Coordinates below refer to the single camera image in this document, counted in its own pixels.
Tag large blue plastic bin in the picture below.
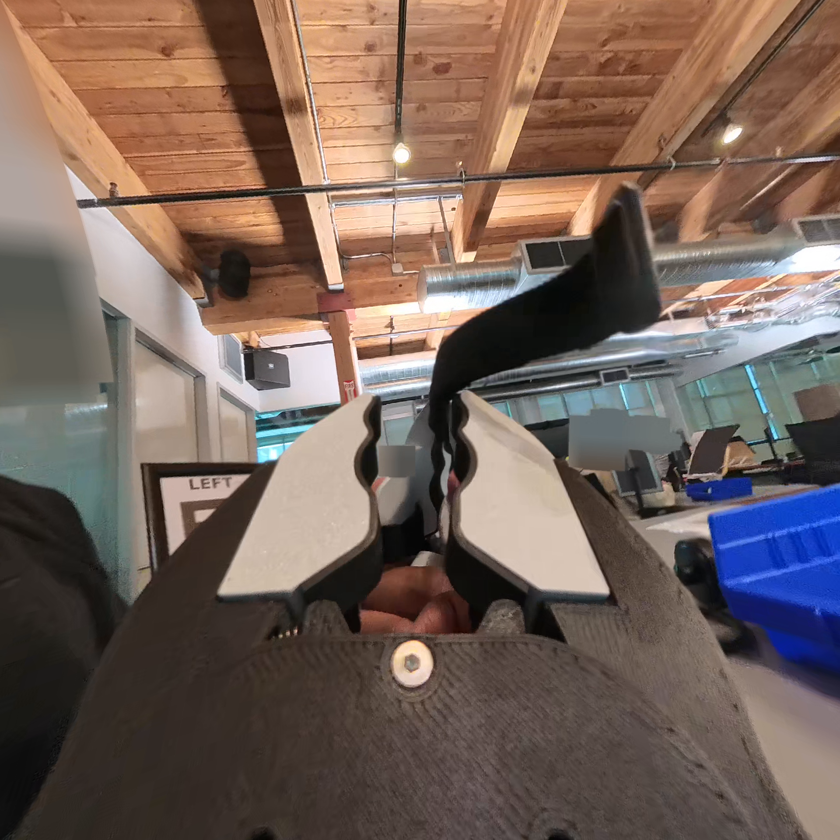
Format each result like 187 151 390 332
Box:
709 484 840 672

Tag large silver air duct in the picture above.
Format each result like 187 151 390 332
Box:
418 215 840 315

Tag black fabric strap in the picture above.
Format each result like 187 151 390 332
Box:
427 182 664 421

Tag black flag panel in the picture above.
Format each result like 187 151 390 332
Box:
687 424 741 478

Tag small blue plastic bin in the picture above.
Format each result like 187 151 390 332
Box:
686 477 753 503

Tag person's right hand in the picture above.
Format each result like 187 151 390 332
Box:
360 566 473 635

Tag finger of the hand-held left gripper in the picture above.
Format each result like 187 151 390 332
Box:
386 402 455 527

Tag black box speaker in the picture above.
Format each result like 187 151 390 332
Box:
243 349 291 392

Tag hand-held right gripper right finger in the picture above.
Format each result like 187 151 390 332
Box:
445 390 613 611

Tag black ceiling pipe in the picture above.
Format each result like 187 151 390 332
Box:
77 153 840 210

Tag black round wall speaker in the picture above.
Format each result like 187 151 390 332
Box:
199 248 253 308

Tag person's left forearm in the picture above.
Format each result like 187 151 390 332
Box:
0 474 129 834

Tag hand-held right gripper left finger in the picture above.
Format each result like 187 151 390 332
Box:
215 392 387 611

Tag grey framed door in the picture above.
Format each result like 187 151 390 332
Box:
131 327 206 595
217 386 258 463

